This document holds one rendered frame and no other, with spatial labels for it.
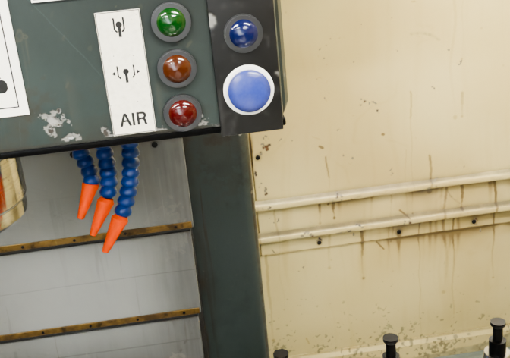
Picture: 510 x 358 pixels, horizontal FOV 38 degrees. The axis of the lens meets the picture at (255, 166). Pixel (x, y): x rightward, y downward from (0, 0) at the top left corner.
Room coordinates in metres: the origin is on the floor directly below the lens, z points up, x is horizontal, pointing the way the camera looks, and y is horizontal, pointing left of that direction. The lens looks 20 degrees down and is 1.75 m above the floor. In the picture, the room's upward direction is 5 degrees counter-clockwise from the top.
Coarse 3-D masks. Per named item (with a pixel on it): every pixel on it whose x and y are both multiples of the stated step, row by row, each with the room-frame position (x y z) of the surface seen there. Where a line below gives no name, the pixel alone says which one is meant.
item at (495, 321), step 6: (498, 318) 0.64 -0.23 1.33; (492, 324) 0.64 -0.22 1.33; (498, 324) 0.63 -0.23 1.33; (504, 324) 0.63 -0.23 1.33; (498, 330) 0.63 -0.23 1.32; (492, 336) 0.65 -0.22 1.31; (498, 336) 0.63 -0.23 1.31; (492, 342) 0.63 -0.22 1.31; (498, 342) 0.63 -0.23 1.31; (504, 342) 0.63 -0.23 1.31; (492, 348) 0.63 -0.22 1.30; (498, 348) 0.63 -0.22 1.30; (504, 348) 0.63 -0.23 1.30; (492, 354) 0.63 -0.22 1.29; (498, 354) 0.63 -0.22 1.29; (504, 354) 0.63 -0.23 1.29
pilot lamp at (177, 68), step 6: (168, 60) 0.51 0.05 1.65; (174, 60) 0.50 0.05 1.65; (180, 60) 0.50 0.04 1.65; (186, 60) 0.51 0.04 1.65; (168, 66) 0.50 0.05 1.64; (174, 66) 0.50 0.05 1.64; (180, 66) 0.50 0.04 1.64; (186, 66) 0.51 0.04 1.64; (168, 72) 0.50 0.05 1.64; (174, 72) 0.50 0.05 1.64; (180, 72) 0.50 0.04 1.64; (186, 72) 0.51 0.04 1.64; (168, 78) 0.51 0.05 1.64; (174, 78) 0.50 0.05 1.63; (180, 78) 0.50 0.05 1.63; (186, 78) 0.51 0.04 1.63
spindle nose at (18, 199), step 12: (0, 168) 0.66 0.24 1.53; (12, 168) 0.68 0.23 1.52; (0, 180) 0.66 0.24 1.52; (12, 180) 0.68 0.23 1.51; (24, 180) 0.71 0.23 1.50; (0, 192) 0.66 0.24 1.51; (12, 192) 0.67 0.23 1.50; (24, 192) 0.70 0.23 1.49; (0, 204) 0.65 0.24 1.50; (12, 204) 0.67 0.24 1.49; (24, 204) 0.70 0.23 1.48; (0, 216) 0.65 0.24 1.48; (12, 216) 0.67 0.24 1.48; (0, 228) 0.65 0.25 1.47
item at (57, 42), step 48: (96, 0) 0.51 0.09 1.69; (144, 0) 0.51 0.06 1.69; (192, 0) 0.51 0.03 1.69; (48, 48) 0.50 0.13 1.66; (96, 48) 0.51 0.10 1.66; (192, 48) 0.51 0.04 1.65; (48, 96) 0.50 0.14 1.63; (96, 96) 0.51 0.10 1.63; (0, 144) 0.50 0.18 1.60; (48, 144) 0.50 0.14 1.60; (96, 144) 0.51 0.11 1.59
